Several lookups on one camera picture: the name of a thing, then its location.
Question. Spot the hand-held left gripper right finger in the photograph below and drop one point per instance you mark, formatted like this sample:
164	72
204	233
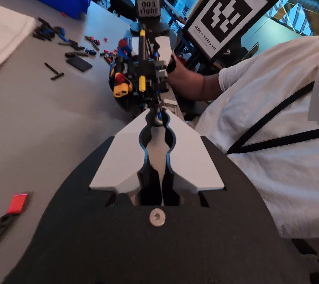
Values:
196	164

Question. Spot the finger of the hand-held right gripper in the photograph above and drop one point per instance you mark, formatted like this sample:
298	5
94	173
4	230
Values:
165	48
135	44

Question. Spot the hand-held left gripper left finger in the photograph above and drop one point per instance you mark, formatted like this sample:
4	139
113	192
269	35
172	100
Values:
117	164

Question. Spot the black blue lego vehicle chassis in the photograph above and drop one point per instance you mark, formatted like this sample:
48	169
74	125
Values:
139	72

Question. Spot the dark flat lego tile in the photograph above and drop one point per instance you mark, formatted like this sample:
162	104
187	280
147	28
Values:
79	64

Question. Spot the pile of small coloured lego parts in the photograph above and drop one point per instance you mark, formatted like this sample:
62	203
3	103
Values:
74	46

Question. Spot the black T-shaped lego axle piece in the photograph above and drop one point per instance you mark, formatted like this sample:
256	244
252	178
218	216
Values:
54	72

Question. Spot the red lego bush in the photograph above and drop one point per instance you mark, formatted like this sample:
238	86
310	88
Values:
17	203

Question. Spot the person's right hand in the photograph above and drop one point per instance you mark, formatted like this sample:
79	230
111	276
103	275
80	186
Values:
182	74

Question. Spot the black office chair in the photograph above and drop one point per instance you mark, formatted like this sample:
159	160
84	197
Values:
119	2

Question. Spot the black white marker board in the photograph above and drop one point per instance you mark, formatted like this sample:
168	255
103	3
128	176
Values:
229	14

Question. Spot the person's white shirt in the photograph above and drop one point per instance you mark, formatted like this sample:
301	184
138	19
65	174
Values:
274	176

